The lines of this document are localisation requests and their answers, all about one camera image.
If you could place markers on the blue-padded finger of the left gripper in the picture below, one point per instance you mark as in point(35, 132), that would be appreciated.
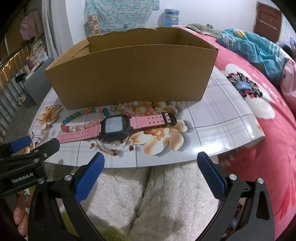
point(7, 149)
point(41, 153)

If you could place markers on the blue patterned quilt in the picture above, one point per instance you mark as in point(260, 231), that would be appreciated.
point(267, 57)

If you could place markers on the pink strap digital watch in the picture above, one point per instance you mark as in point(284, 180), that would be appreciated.
point(119, 127)

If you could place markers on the white fluffy blanket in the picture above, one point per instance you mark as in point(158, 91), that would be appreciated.
point(171, 202)

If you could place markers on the blue water jug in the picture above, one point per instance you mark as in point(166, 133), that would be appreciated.
point(171, 17)

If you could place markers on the teal floral hanging cloth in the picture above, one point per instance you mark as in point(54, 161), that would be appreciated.
point(117, 15)

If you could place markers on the light pink quilt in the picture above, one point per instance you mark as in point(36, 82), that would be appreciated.
point(288, 84)

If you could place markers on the brown wooden door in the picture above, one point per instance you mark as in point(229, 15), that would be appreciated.
point(267, 22)

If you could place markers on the person's left hand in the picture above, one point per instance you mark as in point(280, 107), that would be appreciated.
point(21, 215)

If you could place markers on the grey green pillow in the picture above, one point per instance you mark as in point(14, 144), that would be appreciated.
point(204, 30)

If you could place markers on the floral patterned board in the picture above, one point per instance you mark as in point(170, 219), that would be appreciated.
point(148, 134)

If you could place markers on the brown cardboard box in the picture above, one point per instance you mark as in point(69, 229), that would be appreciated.
point(161, 64)

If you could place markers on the grey storage bin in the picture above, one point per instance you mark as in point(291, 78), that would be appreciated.
point(38, 85)

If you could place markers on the pink hanging clothes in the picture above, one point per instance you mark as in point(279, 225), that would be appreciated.
point(31, 25)

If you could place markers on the pink floral blanket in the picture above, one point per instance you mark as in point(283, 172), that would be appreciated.
point(272, 158)

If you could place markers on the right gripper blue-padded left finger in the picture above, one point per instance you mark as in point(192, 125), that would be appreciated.
point(45, 219)

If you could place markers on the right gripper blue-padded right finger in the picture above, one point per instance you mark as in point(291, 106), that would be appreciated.
point(245, 212)

